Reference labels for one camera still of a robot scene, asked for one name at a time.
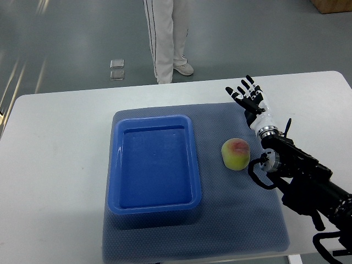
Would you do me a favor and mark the green red peach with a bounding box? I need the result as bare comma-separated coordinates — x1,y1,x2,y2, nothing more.
221,138,250,171

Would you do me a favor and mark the blue plastic tray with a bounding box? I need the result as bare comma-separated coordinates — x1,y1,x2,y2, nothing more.
107,115,202,216

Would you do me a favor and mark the person in white trousers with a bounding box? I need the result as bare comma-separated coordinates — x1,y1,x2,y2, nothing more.
143,0,194,84

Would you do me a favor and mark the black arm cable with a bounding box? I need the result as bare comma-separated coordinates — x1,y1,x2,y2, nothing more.
247,157,276,190

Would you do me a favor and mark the brown wooden box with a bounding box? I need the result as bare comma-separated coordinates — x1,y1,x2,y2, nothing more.
311,0,351,14

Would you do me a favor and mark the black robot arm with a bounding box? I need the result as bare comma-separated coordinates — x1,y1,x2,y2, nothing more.
248,125,351,263

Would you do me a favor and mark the upper floor socket plate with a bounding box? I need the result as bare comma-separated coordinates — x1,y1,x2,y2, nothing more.
110,59,124,69

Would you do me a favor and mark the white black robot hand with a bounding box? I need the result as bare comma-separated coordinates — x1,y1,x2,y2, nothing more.
225,75,278,140

